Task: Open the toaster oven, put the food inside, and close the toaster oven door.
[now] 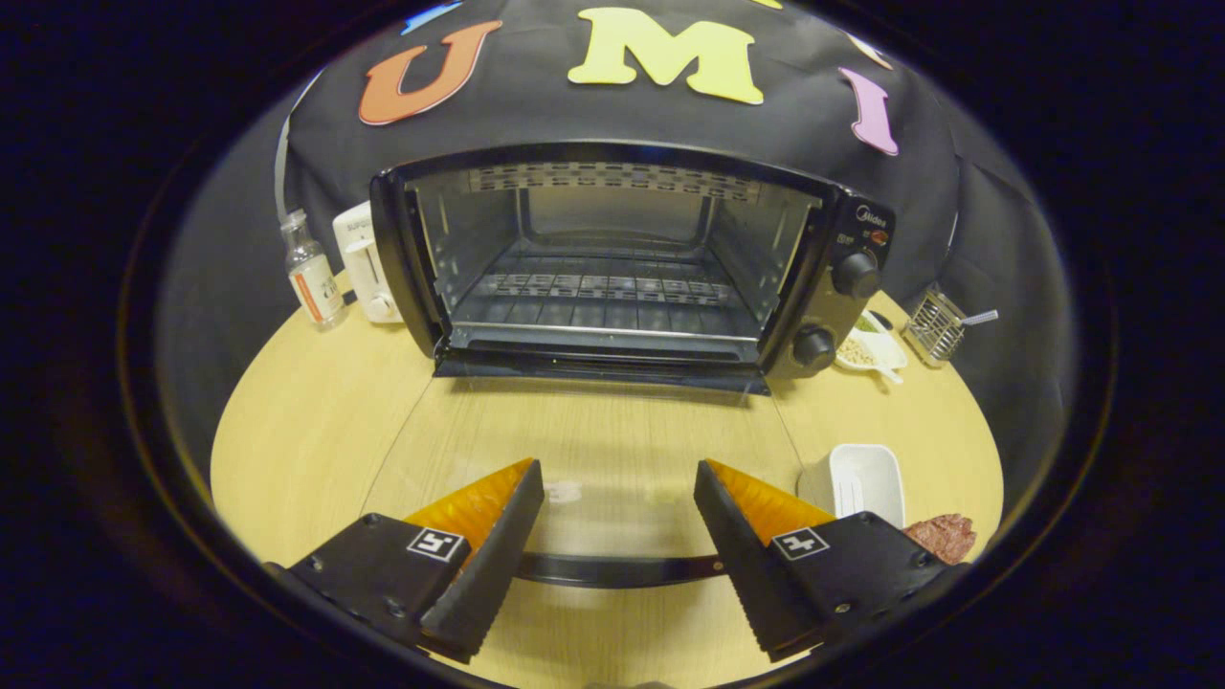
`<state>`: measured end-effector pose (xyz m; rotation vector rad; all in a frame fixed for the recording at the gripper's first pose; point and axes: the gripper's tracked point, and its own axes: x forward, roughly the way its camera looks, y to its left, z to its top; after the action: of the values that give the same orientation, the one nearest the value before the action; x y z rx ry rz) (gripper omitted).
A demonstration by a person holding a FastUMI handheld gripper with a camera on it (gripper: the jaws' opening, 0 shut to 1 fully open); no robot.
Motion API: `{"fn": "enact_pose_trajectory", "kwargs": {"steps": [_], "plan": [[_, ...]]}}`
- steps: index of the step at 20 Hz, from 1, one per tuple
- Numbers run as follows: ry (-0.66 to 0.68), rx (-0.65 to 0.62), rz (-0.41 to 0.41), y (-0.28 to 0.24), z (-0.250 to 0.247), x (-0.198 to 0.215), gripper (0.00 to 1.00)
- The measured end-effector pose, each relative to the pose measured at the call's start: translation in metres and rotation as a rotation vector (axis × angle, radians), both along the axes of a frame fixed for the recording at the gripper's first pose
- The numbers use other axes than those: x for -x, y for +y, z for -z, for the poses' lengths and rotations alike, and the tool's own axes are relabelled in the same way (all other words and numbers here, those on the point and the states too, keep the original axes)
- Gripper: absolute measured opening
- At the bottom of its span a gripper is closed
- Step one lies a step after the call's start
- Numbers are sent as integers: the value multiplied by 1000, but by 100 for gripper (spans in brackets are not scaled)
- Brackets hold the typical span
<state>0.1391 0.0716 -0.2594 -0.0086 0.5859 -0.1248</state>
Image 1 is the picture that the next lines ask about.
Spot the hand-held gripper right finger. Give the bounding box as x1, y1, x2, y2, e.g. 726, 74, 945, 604
694, 458, 968, 663

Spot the white pop-up toaster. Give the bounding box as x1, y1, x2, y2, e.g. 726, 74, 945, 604
332, 201, 405, 324

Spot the white divided dish with beans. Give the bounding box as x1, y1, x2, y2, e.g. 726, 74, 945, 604
835, 310, 908, 386

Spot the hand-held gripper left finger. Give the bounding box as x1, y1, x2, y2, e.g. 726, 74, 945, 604
283, 457, 546, 665

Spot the red meat slice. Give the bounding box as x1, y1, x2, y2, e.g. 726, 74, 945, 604
902, 514, 977, 564

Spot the white rectangular plastic tray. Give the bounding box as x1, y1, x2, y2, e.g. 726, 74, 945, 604
797, 443, 906, 529

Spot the wire mesh basket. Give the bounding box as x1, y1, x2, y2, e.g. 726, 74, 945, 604
902, 290, 968, 368

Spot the black toaster oven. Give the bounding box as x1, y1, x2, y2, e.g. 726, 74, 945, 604
359, 142, 898, 589

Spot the clear glass bottle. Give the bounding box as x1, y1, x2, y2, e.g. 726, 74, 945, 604
279, 209, 349, 332

